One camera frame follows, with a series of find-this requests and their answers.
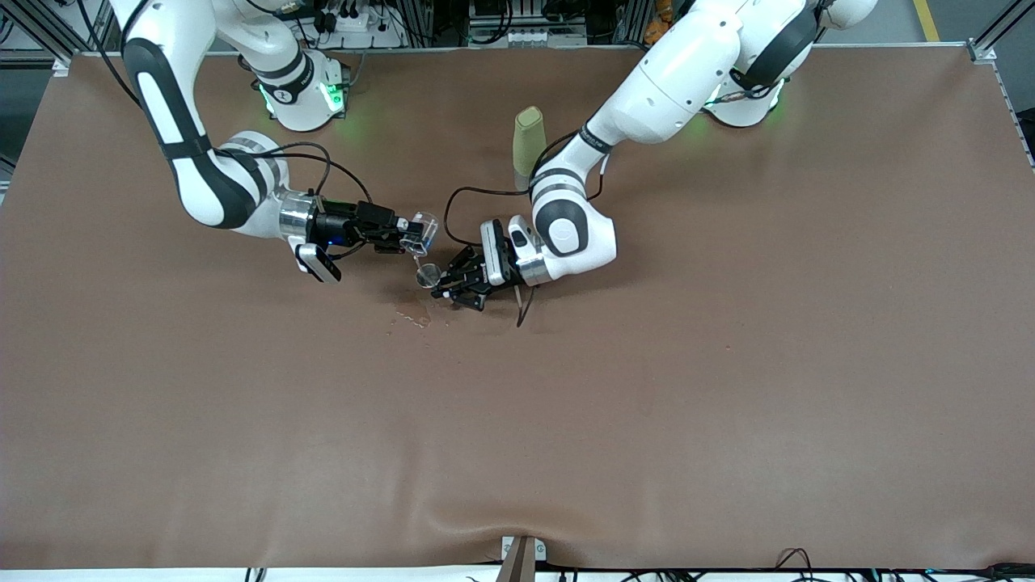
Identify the clear glass cup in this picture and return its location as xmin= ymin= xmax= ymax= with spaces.
xmin=399 ymin=212 xmax=440 ymax=258

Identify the dark liquid stain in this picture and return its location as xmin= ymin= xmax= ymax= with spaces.
xmin=393 ymin=292 xmax=433 ymax=329

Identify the green bottle with clear base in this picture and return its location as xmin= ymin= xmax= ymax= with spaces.
xmin=513 ymin=106 xmax=544 ymax=175

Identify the brown table mat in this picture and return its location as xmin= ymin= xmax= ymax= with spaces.
xmin=0 ymin=47 xmax=1035 ymax=571

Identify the white power strip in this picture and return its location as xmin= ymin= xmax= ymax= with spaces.
xmin=319 ymin=6 xmax=381 ymax=33

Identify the white multi-socket block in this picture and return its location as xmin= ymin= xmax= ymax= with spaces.
xmin=479 ymin=27 xmax=553 ymax=48

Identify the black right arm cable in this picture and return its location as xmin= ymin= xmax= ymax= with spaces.
xmin=77 ymin=0 xmax=374 ymax=259

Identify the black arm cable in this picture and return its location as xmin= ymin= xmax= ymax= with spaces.
xmin=443 ymin=129 xmax=611 ymax=328
xmin=77 ymin=0 xmax=374 ymax=259

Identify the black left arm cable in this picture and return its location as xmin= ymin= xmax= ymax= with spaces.
xmin=443 ymin=129 xmax=611 ymax=328

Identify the grey metal table bracket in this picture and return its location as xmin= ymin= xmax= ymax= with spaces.
xmin=501 ymin=535 xmax=547 ymax=563

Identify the brown wooden post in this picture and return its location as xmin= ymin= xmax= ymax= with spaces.
xmin=496 ymin=537 xmax=537 ymax=582

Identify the aluminium frame strut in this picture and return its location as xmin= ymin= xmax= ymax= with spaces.
xmin=966 ymin=0 xmax=1035 ymax=65
xmin=0 ymin=0 xmax=114 ymax=65

